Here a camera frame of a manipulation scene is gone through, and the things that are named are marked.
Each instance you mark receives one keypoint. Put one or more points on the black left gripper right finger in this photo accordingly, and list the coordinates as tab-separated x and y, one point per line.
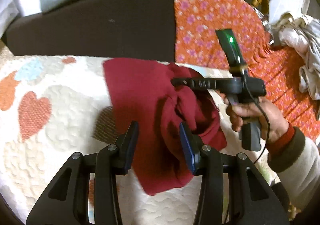
233	191

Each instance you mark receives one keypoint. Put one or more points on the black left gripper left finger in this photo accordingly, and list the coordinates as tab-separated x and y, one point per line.
65	199

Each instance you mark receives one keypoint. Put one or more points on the dark red garment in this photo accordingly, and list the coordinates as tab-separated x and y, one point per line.
141	91

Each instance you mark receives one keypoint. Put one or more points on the white fleece sleeve forearm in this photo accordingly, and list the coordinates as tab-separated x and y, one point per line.
295	159

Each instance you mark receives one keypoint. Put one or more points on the white crumpled clothes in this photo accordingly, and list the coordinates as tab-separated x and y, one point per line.
302	34

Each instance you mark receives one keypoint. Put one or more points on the person's right hand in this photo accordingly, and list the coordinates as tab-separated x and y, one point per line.
271	130

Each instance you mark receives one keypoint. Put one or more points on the orange floral fabric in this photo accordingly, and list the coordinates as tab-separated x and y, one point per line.
197	44

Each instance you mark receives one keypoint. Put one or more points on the quilted heart pattern bedspread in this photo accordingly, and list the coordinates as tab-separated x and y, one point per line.
52	106

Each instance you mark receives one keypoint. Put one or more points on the dark brown cushion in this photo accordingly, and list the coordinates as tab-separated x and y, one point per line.
139	29

